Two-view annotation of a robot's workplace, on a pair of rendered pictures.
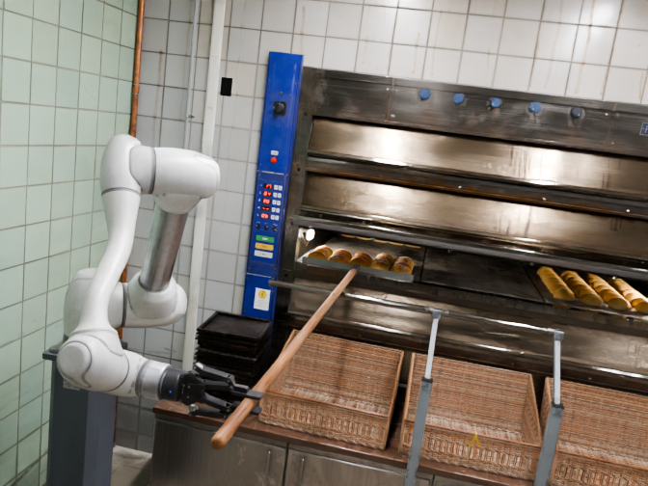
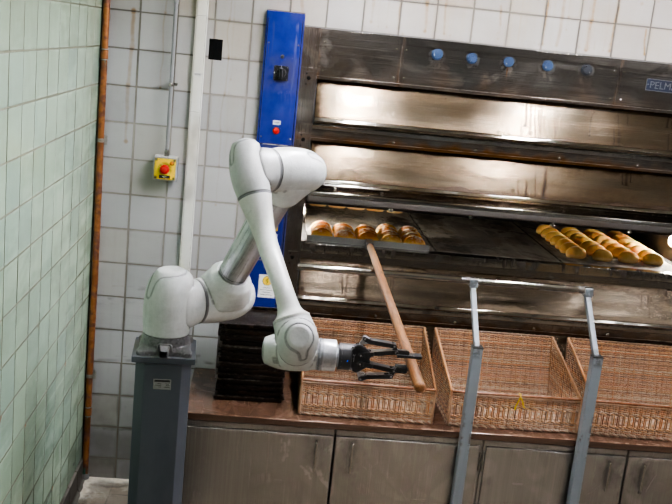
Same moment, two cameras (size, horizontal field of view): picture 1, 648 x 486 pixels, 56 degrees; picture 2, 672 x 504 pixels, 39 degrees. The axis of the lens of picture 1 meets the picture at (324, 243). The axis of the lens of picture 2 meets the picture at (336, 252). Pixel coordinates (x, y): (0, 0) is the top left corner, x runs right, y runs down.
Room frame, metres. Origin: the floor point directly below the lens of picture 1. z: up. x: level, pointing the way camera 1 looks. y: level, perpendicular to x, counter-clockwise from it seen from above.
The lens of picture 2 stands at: (-1.12, 1.00, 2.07)
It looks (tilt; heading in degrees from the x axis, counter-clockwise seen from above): 13 degrees down; 346
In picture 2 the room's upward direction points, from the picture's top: 6 degrees clockwise
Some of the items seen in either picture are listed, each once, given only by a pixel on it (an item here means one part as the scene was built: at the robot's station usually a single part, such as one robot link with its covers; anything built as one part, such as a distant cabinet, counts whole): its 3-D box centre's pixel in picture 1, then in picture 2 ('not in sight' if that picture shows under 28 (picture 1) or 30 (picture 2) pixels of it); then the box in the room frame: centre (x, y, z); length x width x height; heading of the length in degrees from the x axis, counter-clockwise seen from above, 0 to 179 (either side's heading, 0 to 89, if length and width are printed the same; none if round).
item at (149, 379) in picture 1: (156, 381); (327, 355); (1.37, 0.36, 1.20); 0.09 x 0.06 x 0.09; 169
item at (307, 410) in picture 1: (335, 384); (365, 367); (2.58, -0.13, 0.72); 0.56 x 0.49 x 0.28; 79
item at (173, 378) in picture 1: (184, 387); (353, 357); (1.36, 0.28, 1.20); 0.09 x 0.07 x 0.08; 79
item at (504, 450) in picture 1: (469, 411); (502, 378); (2.48, -0.72, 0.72); 0.56 x 0.49 x 0.28; 81
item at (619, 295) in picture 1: (592, 287); (597, 243); (3.08, -1.40, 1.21); 0.61 x 0.48 x 0.06; 170
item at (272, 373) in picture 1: (312, 322); (389, 300); (1.96, 0.00, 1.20); 1.71 x 0.03 x 0.03; 169
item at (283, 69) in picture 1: (305, 247); (267, 221); (3.84, 0.12, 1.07); 1.93 x 0.16 x 2.15; 170
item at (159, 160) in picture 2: not in sight; (165, 167); (2.96, 0.73, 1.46); 0.10 x 0.07 x 0.10; 80
